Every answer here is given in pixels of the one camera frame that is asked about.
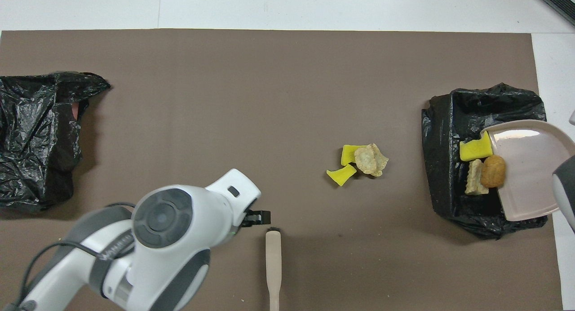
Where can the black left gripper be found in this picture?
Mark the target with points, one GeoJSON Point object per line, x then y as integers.
{"type": "Point", "coordinates": [249, 219]}

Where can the beige hand brush black bristles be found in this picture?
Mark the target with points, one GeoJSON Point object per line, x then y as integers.
{"type": "Point", "coordinates": [273, 257]}

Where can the yellow sponge piece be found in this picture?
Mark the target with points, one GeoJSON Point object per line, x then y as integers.
{"type": "Point", "coordinates": [341, 176]}
{"type": "Point", "coordinates": [474, 150]}
{"type": "Point", "coordinates": [347, 154]}

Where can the beige paper wad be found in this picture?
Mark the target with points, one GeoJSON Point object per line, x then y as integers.
{"type": "Point", "coordinates": [368, 160]}
{"type": "Point", "coordinates": [474, 180]}

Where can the brown cork chunk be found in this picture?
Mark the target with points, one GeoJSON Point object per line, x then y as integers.
{"type": "Point", "coordinates": [493, 171]}

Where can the beige plastic dustpan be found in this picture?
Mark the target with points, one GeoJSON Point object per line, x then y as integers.
{"type": "Point", "coordinates": [530, 167]}

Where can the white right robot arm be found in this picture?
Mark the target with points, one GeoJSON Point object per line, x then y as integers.
{"type": "Point", "coordinates": [566, 189]}

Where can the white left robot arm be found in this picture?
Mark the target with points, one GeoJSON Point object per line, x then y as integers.
{"type": "Point", "coordinates": [179, 230]}

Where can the black plastic trash bag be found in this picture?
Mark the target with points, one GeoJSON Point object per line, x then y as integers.
{"type": "Point", "coordinates": [449, 176]}
{"type": "Point", "coordinates": [31, 104]}

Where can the pink plastic bin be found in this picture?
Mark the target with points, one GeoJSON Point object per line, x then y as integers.
{"type": "Point", "coordinates": [75, 111]}

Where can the brown table mat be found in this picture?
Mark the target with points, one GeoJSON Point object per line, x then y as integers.
{"type": "Point", "coordinates": [314, 46]}

